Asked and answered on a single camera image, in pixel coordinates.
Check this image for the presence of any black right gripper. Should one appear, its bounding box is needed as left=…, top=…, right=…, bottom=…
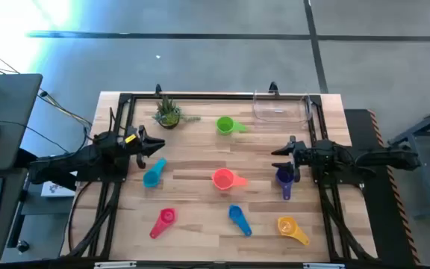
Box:
left=270, top=134, right=330, bottom=184

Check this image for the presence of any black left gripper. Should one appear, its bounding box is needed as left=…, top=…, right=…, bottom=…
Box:
left=124, top=125, right=166, bottom=170

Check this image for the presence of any purple measuring cup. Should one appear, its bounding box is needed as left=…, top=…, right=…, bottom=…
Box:
left=275, top=167, right=295, bottom=201

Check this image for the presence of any teal measuring cup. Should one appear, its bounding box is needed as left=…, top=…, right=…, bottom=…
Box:
left=142, top=158, right=168, bottom=189

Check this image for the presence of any orange measuring cup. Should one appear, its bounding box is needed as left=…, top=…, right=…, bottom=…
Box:
left=211, top=167, right=249, bottom=191

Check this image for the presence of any yellow measuring cup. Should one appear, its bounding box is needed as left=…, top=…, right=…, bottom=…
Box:
left=277, top=216, right=311, bottom=247

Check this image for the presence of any green measuring cup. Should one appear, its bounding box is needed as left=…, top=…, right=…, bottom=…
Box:
left=216, top=116, right=247, bottom=136

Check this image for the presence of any red measuring cup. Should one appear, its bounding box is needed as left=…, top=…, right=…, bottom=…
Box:
left=149, top=208, right=178, bottom=240

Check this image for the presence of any blue measuring cup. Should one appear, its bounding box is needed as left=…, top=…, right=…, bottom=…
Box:
left=228, top=204, right=253, bottom=238

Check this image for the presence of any clear plastic basket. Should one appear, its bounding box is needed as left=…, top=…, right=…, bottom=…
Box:
left=252, top=89, right=313, bottom=130

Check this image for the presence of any potted succulent plant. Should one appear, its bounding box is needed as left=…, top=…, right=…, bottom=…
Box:
left=152, top=95, right=202, bottom=130

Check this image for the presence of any white booklet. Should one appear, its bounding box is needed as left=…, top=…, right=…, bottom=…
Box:
left=41, top=181, right=76, bottom=198

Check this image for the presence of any black hazard-striped floor mat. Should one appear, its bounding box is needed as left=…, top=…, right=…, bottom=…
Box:
left=343, top=108, right=422, bottom=267

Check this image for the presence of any black desk support beam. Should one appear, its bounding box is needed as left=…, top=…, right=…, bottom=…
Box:
left=15, top=148, right=39, bottom=171

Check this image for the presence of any blue-grey metal stand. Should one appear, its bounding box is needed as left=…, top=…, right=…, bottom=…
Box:
left=387, top=97, right=430, bottom=220

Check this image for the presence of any yellow and black cable bundle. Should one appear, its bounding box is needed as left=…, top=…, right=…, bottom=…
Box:
left=37, top=87, right=93, bottom=130

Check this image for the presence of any black cable loop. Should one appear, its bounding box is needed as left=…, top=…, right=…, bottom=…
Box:
left=67, top=181, right=90, bottom=256

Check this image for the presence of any silver metal bracket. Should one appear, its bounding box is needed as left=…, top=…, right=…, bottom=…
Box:
left=303, top=262, right=346, bottom=269
left=94, top=261, right=137, bottom=269

